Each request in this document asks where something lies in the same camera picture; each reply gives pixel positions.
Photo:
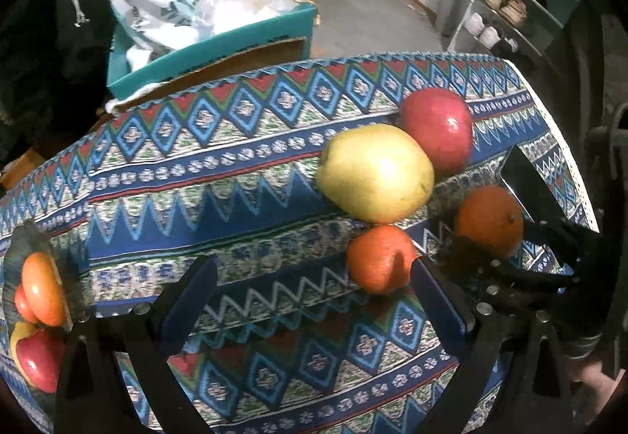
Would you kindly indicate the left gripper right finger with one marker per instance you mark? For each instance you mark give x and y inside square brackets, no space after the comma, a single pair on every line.
[472,333]

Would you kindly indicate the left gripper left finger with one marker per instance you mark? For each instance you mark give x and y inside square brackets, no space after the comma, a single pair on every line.
[155,331]

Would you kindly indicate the large orange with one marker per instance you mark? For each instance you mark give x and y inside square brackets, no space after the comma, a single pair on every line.
[380,259]

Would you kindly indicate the matte red apple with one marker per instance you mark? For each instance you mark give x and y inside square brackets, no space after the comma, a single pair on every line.
[41,356]

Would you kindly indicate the yellow pear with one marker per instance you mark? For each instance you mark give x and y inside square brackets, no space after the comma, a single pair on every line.
[376,173]
[22,329]

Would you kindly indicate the shiny red apple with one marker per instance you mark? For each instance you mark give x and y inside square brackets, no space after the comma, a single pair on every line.
[441,124]

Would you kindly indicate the right human hand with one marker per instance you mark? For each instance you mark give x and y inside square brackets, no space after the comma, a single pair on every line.
[599,387]

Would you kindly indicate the blue patterned tablecloth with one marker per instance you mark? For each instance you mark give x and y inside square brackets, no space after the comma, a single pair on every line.
[225,170]

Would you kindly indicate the teal plastic crate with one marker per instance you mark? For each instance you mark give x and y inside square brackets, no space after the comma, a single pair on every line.
[122,81]

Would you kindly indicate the black hanging jacket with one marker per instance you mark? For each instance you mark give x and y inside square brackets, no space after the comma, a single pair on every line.
[53,72]

